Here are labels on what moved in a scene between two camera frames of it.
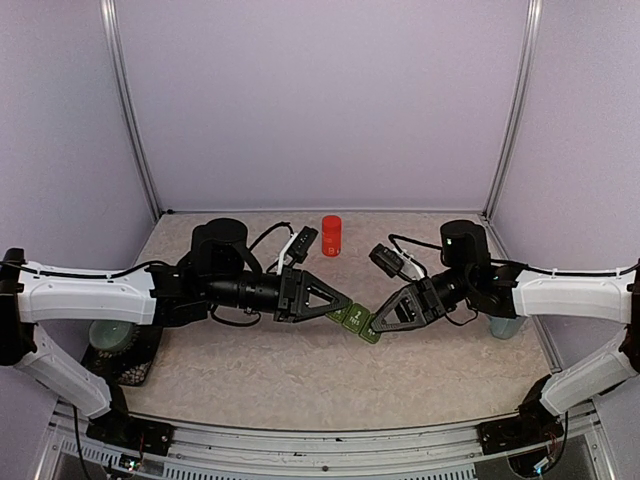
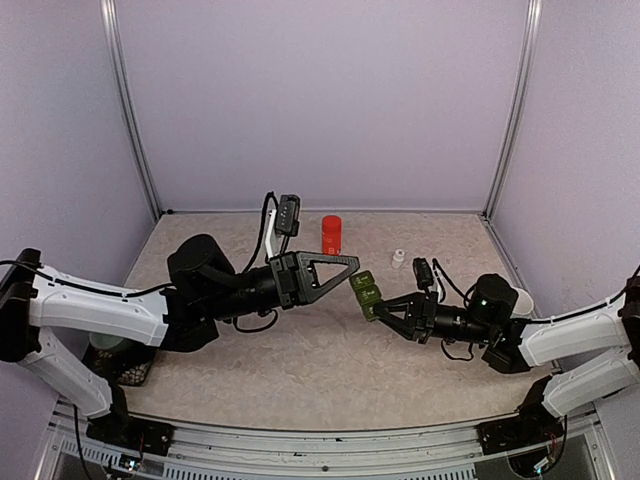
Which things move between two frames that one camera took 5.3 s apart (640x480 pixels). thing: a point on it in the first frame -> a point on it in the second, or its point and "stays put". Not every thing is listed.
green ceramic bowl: [110, 334] stays put
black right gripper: [412, 311] -> [415, 328]
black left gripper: [293, 298] -> [296, 280]
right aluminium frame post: [521, 100] stays put
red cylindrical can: [331, 236] stays put
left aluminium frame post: [117, 73] stays put
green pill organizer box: [357, 319] -> [366, 292]
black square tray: [130, 365] stays put
